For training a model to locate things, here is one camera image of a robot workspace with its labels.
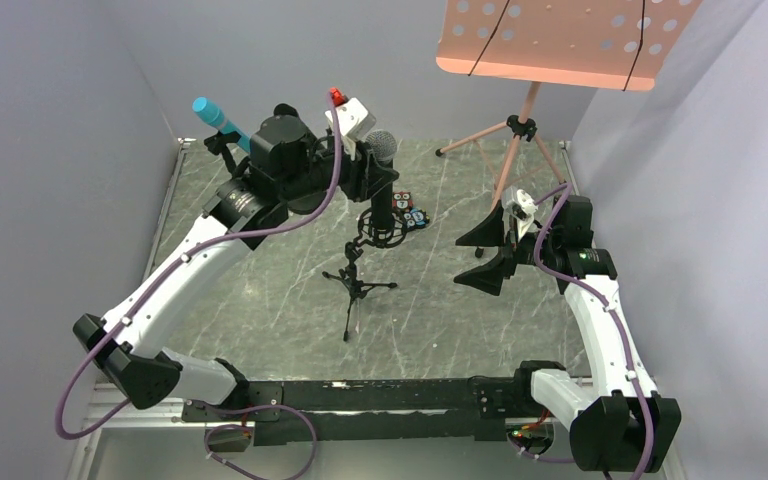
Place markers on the black round-base mic stand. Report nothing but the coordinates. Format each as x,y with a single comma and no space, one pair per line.
219,145

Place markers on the glitter black microphone silver head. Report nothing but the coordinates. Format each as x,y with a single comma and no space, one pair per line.
383,146

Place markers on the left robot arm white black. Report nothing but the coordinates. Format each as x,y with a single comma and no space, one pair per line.
281,170

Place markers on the black microphone orange end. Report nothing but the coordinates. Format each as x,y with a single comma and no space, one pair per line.
285,110

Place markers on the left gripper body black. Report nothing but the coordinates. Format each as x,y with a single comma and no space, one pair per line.
376,174

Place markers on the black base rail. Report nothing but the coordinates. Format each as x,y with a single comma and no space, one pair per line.
478,407

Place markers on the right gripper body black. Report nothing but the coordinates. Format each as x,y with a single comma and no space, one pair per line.
513,244

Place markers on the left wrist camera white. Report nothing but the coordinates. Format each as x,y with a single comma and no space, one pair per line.
355,120

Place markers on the black tripod shock-mount stand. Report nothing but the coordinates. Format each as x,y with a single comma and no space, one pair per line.
351,275

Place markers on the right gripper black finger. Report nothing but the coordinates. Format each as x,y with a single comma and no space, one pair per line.
490,232
487,278

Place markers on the pink music stand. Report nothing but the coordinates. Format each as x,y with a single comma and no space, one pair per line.
615,44

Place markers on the lower small colourful toy block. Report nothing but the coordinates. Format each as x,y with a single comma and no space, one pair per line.
416,219

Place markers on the blue microphone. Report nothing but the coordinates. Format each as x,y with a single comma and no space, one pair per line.
212,115

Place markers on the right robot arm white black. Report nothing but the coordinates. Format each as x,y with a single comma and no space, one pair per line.
621,423

